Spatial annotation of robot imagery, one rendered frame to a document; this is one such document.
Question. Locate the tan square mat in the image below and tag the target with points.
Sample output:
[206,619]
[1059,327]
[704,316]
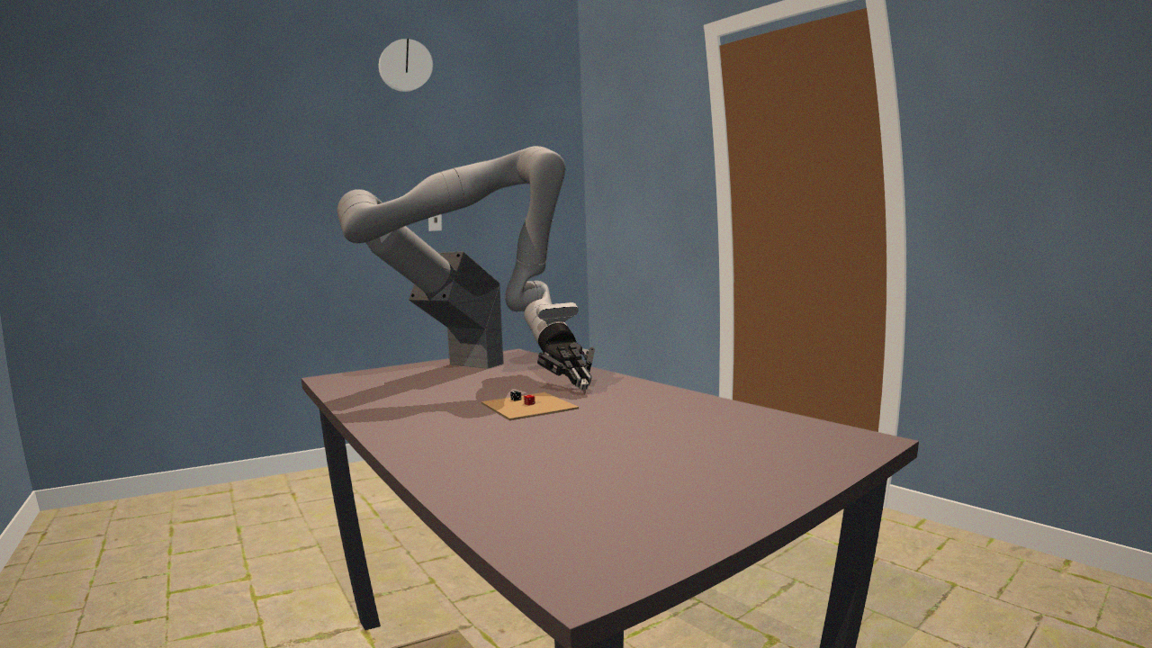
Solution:
[544,404]

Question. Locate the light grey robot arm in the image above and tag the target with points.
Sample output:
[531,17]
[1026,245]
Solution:
[365,219]

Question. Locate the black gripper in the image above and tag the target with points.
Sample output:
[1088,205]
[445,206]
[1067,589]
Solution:
[560,348]

